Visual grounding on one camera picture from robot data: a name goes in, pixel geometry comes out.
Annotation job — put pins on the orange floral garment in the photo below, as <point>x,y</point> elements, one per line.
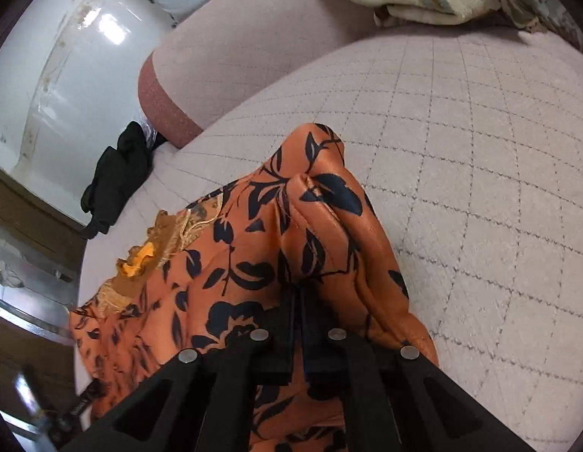
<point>272,226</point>

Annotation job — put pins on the pink pillow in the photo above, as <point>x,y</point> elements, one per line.
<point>235,56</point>

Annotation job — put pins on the brown wooden furniture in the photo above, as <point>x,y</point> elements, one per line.
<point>23,207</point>

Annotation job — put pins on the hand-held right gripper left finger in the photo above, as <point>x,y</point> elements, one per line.
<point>281,339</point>

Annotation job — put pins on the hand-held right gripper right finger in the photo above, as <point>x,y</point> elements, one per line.
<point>316,339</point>

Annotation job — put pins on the metal rail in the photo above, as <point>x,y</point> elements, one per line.
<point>23,310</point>

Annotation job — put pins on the black cloth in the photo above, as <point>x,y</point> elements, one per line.
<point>117,174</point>

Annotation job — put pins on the pale quilted bed cover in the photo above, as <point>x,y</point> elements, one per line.
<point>461,150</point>

